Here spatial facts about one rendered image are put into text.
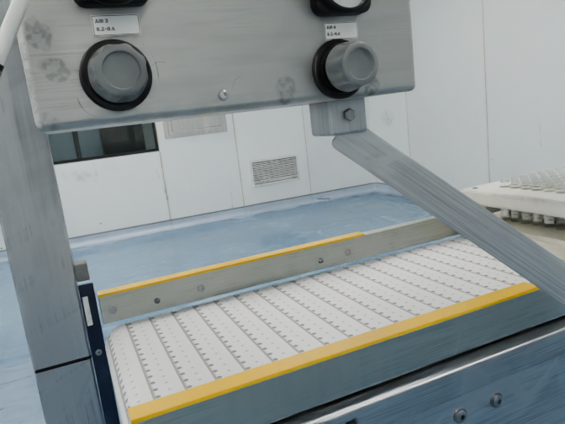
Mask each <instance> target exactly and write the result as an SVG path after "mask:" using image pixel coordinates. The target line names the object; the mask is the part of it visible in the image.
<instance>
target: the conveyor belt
mask: <svg viewBox="0 0 565 424"><path fill-rule="evenodd" d="M523 282H526V283H530V282H529V281H528V280H526V279H525V278H523V277H521V276H520V275H519V274H518V273H516V272H515V271H513V270H512V269H510V268H508V267H507V266H505V265H504V264H503V263H501V262H500V261H499V260H497V259H496V258H494V257H492V256H491V255H489V254H488V253H487V252H485V251H484V250H483V249H481V248H480V247H478V246H476V245H475V244H473V243H472V242H470V241H469V240H468V239H465V238H464V236H462V237H458V238H455V239H451V240H448V241H442V242H439V243H436V244H432V245H429V246H423V247H419V248H415V249H412V250H408V251H406V252H400V253H396V254H393V255H389V256H386V257H380V258H376V259H373V260H370V261H366V262H360V263H357V264H353V265H350V266H346V267H343V268H337V269H334V270H330V271H327V272H323V273H317V274H314V275H310V276H308V277H304V278H298V279H294V280H291V281H287V282H284V283H280V284H275V285H272V286H268V287H265V288H261V289H255V290H252V291H248V292H245V293H242V294H236V295H232V296H229V297H225V298H222V299H216V300H213V301H209V302H206V303H202V304H199V305H193V306H189V307H186V308H182V309H180V310H174V311H170V312H167V313H163V314H159V315H153V316H150V317H147V318H144V319H140V320H137V321H131V322H127V323H124V324H122V325H119V326H117V327H116V328H114V329H113V330H112V331H111V332H110V333H109V335H108V338H107V341H106V343H105V350H106V354H107V358H108V365H109V368H110V372H111V376H112V380H113V383H114V390H115V394H116V398H117V401H118V405H119V412H120V415H121V420H122V423H123V424H130V421H129V413H128V408H130V407H132V406H136V405H140V404H143V403H146V402H148V401H151V400H156V399H159V398H161V397H164V396H167V395H172V394H175V393H177V392H180V391H183V390H187V389H190V388H193V387H196V386H199V385H201V384H206V383H208V382H212V381H215V380H217V379H222V378H224V377H227V376H231V375H233V374H237V373H240V372H243V371H246V370H249V369H252V368H256V367H259V366H262V365H264V364H267V363H272V362H275V361H277V360H280V359H283V358H288V357H291V356H293V355H296V354H299V353H301V352H307V351H309V350H312V349H315V348H317V347H322V346H325V345H328V344H331V343H333V342H338V341H340V340H343V339H347V338H349V337H353V336H356V335H359V334H362V333H365V332H368V331H372V330H375V329H378V328H380V327H384V326H388V325H391V324H393V323H396V322H399V321H404V320H407V319H409V318H412V317H415V316H417V315H423V314H425V313H428V312H431V311H433V310H438V309H441V308H444V307H447V306H449V305H454V304H456V303H460V302H463V301H465V300H468V299H472V298H475V297H478V296H481V295H484V294H488V293H491V292H494V291H497V290H500V289H504V288H507V287H509V286H512V285H515V284H520V283H523ZM564 315H565V314H564ZM564 315H560V316H558V317H561V316H564ZM558 317H555V318H553V319H550V320H548V321H551V320H554V319H556V318H558ZM548 321H544V322H542V323H545V322H548ZM542 323H539V324H536V325H534V326H538V325H540V324H542ZM532 327H533V326H530V327H528V328H526V329H529V328H532ZM526 329H523V330H520V331H524V330H526ZM520 331H517V332H520ZM517 332H514V333H511V334H509V335H507V336H510V335H513V334H515V333H517ZM507 336H504V337H507ZM504 337H501V338H504ZM501 338H498V339H495V340H493V341H491V342H494V341H497V340H499V339H501ZM491 342H486V343H484V344H482V345H479V346H476V347H481V346H483V345H485V344H488V343H491ZM476 347H473V348H470V349H468V350H466V351H463V352H467V351H469V350H472V349H474V348H476ZM463 352H460V353H463ZM460 353H457V354H454V355H451V356H450V357H447V358H451V357H453V356H456V355H458V354H460ZM447 358H443V359H441V360H438V361H435V362H433V363H437V362H440V361H442V360H444V359H447ZM433 363H429V364H426V365H425V366H422V367H419V368H423V367H426V366H428V365H431V364H433ZM419 368H416V369H413V370H410V371H409V372H406V373H403V374H407V373H410V372H412V371H415V370H417V369H419ZM403 374H400V375H397V376H394V377H392V378H390V379H394V378H396V377H398V376H401V375H403ZM390 379H385V380H384V381H381V382H378V383H376V384H380V383H382V382H385V381H387V380H390ZM376 384H372V385H369V386H367V387H365V388H362V389H359V390H356V391H353V392H351V393H349V394H346V395H350V394H353V393H355V392H357V391H360V390H364V389H366V388H369V387H371V386H374V385H376ZM346 395H343V396H340V397H337V398H334V399H333V400H337V399H339V398H341V397H344V396H346ZM333 400H328V401H326V402H324V403H321V404H318V405H315V406H312V407H310V408H308V409H305V410H302V411H299V412H296V413H293V414H292V415H289V416H285V417H283V418H280V419H277V420H275V421H280V420H282V419H284V418H287V417H290V416H293V415H296V414H298V413H300V412H303V411H306V410H309V409H312V408H314V407H316V406H319V405H323V404H325V403H328V402H330V401H333ZM275 421H271V422H268V423H267V424H271V423H273V422H275Z"/></svg>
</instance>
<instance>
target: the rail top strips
mask: <svg viewBox="0 0 565 424"><path fill-rule="evenodd" d="M364 235H365V234H364V233H361V232H354V233H351V234H346V235H343V236H336V237H332V238H328V239H324V240H321V241H314V242H310V243H306V244H303V245H298V246H292V247H288V248H284V249H281V250H276V251H273V252H266V253H262V254H258V255H255V256H251V257H244V258H240V259H236V260H233V261H228V262H222V263H218V264H214V265H211V266H207V267H203V268H196V269H193V270H188V271H185V272H181V273H174V274H170V275H166V276H163V277H159V278H153V279H148V280H145V281H141V282H137V283H133V284H126V285H123V286H118V287H115V288H111V289H105V290H100V291H98V292H97V294H98V298H100V297H103V296H107V295H111V294H117V293H121V292H125V291H129V290H132V289H139V288H143V287H146V286H151V285H154V284H161V283H165V282H168V281H172V280H176V279H180V278H186V277H190V276H193V275H197V274H201V273H207V272H211V271H215V270H219V269H222V268H229V267H233V266H236V265H241V264H244V263H248V262H254V261H258V260H262V259H266V258H269V257H276V256H280V255H283V254H287V253H291V252H297V251H301V250H305V249H309V248H312V247H317V246H323V245H326V244H330V243H334V242H338V241H344V240H348V239H351V238H356V237H359V236H364ZM538 289H539V288H537V287H536V286H535V285H534V284H529V283H526V282H523V283H520V284H515V285H512V286H509V287H507V288H504V289H500V290H497V291H494V292H491V293H488V294H484V295H481V296H478V297H475V298H472V299H468V300H465V301H463V302H460V303H456V304H454V305H449V306H447V307H444V308H441V309H438V310H433V311H431V312H428V313H425V314H423V315H417V316H415V317H412V318H409V319H407V320H404V321H399V322H396V323H393V324H391V325H388V326H384V327H380V328H378V329H375V330H372V331H368V332H365V333H362V334H359V335H356V336H353V337H349V338H347V339H343V340H340V341H338V342H333V343H331V344H328V345H325V346H322V347H317V348H315V349H312V350H309V351H307V352H301V353H299V354H296V355H293V356H291V357H288V358H283V359H280V360H277V361H275V362H272V363H267V364H264V365H262V366H259V367H256V368H252V369H249V370H246V371H243V372H240V373H237V374H233V375H231V376H227V377H224V378H222V379H217V380H215V381H212V382H208V383H206V384H201V385H199V386H196V387H193V388H190V389H187V390H183V391H180V392H177V393H175V394H172V395H167V396H164V397H161V398H159V399H156V400H151V401H148V402H146V403H143V404H140V405H136V406H132V407H130V408H128V413H129V418H130V422H131V424H135V423H138V422H141V421H145V420H148V419H151V418H153V417H156V416H160V415H163V414H166V413H168V412H171V411H175V410H178V409H181V408H183V407H186V406H189V405H193V404H196V403H198V402H201V401H204V400H208V399H211V398H214V397H216V396H219V395H223V394H226V393H229V392H231V391H235V390H239V389H242V388H245V387H247V386H250V385H253V384H257V383H260V382H262V381H265V380H268V379H272V378H275V377H277V376H280V375H283V374H287V373H290V372H292V371H295V370H298V369H301V368H305V367H308V366H310V365H313V364H316V363H320V362H323V361H325V360H328V359H331V358H335V357H338V356H340V355H343V354H346V353H349V352H353V351H356V350H358V349H361V348H364V347H368V346H371V345H373V344H376V343H379V342H383V341H386V340H388V339H391V338H395V337H399V336H402V335H404V334H407V333H410V332H412V331H417V330H419V329H422V328H425V327H427V326H432V325H434V324H437V323H440V322H443V321H447V320H450V319H452V318H455V317H458V316H460V315H465V314H467V313H470V312H473V311H475V310H480V309H482V308H485V307H488V306H490V305H495V304H498V303H500V302H503V301H506V300H508V299H513V298H515V297H518V296H521V295H523V294H528V293H530V292H533V291H536V290H538Z"/></svg>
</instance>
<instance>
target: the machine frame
mask: <svg viewBox="0 0 565 424"><path fill-rule="evenodd" d="M3 66H4V68H3V73H2V75H1V77H0V225H1V228H2V233H3V239H4V243H5V247H6V251H7V254H8V261H9V265H10V269H11V273H12V277H13V283H14V288H15V291H16V295H17V299H18V306H19V309H20V314H21V317H22V321H23V325H24V332H25V336H26V340H27V343H28V347H29V354H30V358H31V362H32V365H33V370H34V376H35V380H36V384H37V388H38V391H39V396H40V403H41V406H42V410H43V414H44V418H45V424H106V423H105V419H104V414H103V408H102V403H101V399H100V394H99V390H98V382H97V378H96V374H95V369H94V365H93V360H92V353H91V348H90V344H89V340H88V335H87V328H86V324H85V320H84V315H83V311H82V303H81V299H80V295H79V290H78V283H77V278H76V274H75V269H74V264H73V259H72V254H71V247H70V242H69V238H68V234H67V229H66V222H65V217H64V213H63V208H62V204H61V196H60V192H59V189H58V184H57V180H56V175H55V168H54V163H53V159H52V155H51V150H50V143H49V138H48V135H47V134H45V133H43V132H42V131H40V130H38V129H37V127H36V125H35V122H34V115H33V110H32V106H31V102H30V97H29V90H28V86H27V82H26V77H25V73H24V65H23V61H22V57H21V53H20V49H19V44H18V36H17V35H16V37H15V39H14V42H13V45H12V47H11V49H10V51H9V53H8V57H7V59H6V61H5V63H4V65H3Z"/></svg>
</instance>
